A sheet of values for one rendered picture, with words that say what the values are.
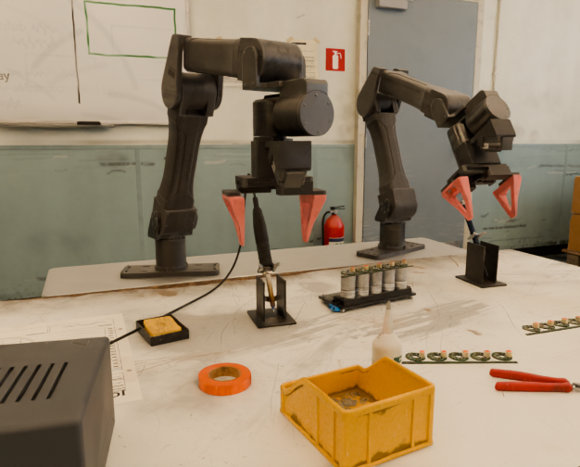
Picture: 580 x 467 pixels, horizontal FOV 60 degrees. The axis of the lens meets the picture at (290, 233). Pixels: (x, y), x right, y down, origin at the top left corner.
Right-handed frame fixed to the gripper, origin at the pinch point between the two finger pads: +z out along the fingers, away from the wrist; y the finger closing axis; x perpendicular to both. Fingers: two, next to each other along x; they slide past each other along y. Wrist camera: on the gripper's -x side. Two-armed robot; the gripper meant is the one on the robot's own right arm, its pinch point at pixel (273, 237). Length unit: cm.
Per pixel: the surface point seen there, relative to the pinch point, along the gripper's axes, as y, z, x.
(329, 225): 110, 43, 257
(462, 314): 29.9, 13.4, -4.9
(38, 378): -27.1, 3.8, -30.9
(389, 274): 21.3, 8.3, 3.9
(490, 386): 18.0, 13.5, -26.6
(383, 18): 154, -100, 270
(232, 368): -9.5, 12.3, -15.5
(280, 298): 1.5, 10.2, 2.4
